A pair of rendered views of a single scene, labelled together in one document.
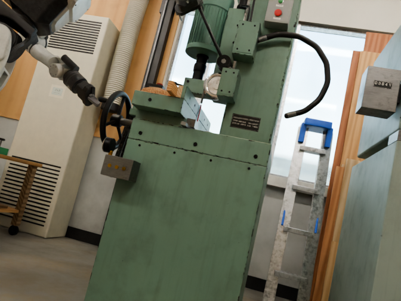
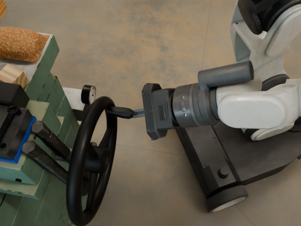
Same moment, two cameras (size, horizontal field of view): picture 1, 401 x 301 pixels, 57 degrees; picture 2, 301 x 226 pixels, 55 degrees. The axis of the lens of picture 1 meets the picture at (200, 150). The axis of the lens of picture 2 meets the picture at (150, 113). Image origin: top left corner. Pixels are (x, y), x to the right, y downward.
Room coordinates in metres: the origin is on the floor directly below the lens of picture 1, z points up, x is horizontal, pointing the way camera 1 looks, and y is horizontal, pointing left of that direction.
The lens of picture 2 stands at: (2.01, 0.54, 1.43)
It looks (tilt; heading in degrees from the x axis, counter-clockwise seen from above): 60 degrees down; 178
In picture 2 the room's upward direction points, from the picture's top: straight up
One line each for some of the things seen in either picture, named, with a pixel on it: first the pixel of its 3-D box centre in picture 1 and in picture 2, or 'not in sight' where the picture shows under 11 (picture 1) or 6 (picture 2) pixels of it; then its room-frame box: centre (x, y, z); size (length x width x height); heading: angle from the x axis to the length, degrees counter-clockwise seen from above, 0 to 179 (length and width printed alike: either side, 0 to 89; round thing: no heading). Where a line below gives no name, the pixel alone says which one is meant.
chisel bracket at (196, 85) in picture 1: (198, 90); not in sight; (1.68, 0.07, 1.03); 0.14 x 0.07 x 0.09; 77
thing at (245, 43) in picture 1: (246, 42); not in sight; (1.49, -0.08, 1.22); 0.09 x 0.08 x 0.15; 77
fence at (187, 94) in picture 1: (198, 113); not in sight; (1.70, 0.05, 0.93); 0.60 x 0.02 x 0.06; 167
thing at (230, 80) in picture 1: (228, 85); not in sight; (1.49, -0.05, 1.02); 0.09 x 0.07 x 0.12; 167
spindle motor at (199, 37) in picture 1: (210, 26); not in sight; (1.68, 0.09, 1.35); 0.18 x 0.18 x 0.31
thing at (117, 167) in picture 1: (120, 168); (72, 103); (1.46, 0.29, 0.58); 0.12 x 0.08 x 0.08; 77
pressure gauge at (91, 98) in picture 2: (109, 147); (88, 96); (1.48, 0.36, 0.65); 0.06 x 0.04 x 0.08; 167
